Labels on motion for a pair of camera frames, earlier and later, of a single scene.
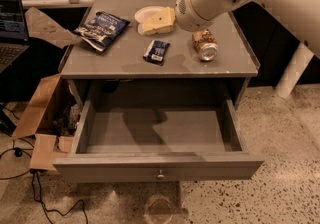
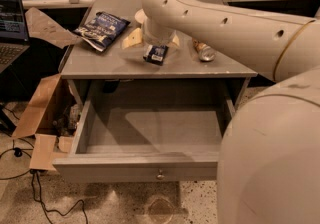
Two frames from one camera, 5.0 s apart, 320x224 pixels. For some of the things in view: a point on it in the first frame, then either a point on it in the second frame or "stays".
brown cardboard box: (51, 119) stays
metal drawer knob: (160, 176) stays
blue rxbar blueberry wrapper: (156, 52) stays
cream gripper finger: (146, 29) -> (134, 38)
